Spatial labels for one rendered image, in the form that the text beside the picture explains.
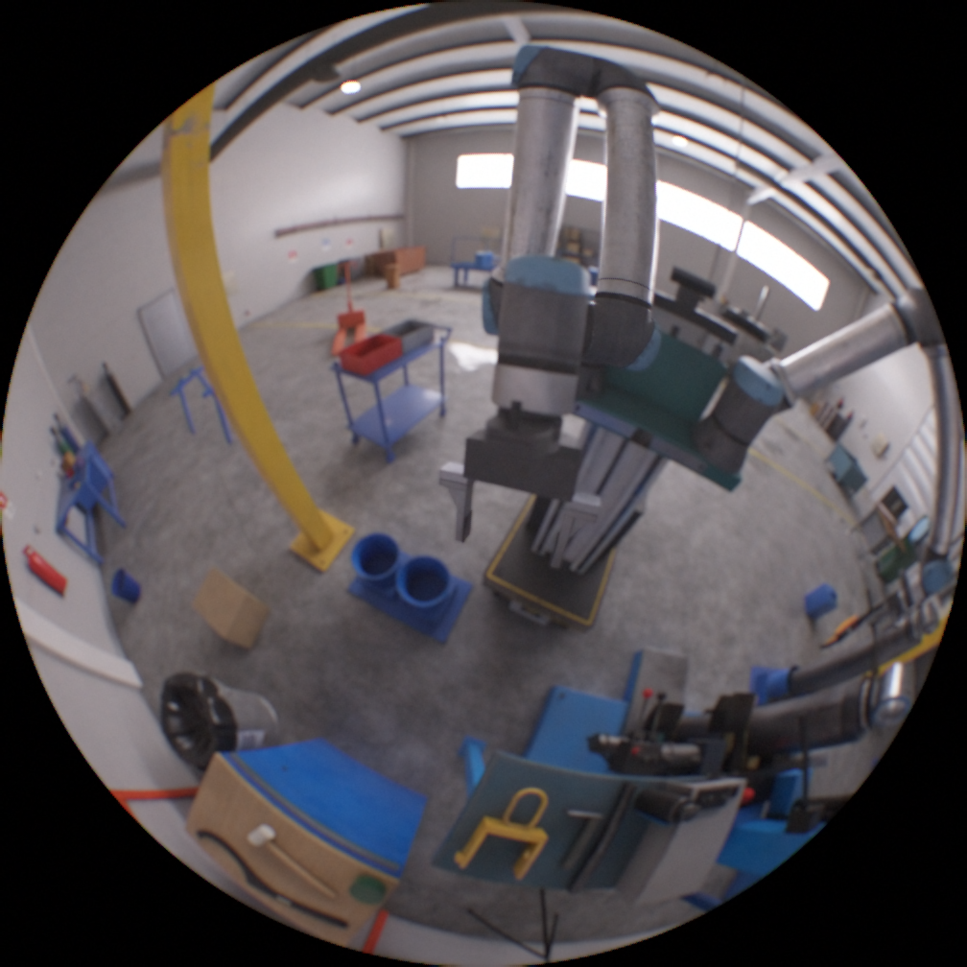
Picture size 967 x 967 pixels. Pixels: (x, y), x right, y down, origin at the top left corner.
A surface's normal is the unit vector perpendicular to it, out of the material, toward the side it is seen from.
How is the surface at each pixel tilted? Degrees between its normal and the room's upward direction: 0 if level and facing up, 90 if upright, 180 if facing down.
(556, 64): 100
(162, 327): 90
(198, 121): 90
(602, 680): 0
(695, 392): 90
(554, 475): 66
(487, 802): 0
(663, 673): 0
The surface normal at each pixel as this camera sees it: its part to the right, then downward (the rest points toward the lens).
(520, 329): -0.60, 0.29
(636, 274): -0.11, 0.47
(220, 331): 0.92, 0.34
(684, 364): -0.48, 0.65
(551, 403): 0.24, 0.44
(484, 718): 0.07, -0.64
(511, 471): -0.32, 0.37
